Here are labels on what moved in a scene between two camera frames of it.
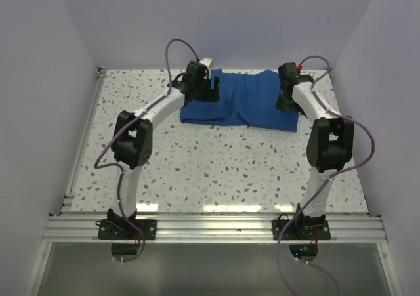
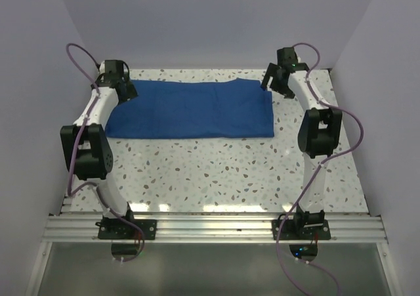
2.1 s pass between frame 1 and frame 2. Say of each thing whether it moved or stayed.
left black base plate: stayed
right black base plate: stayed
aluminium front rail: stayed
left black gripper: moved
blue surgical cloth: moved
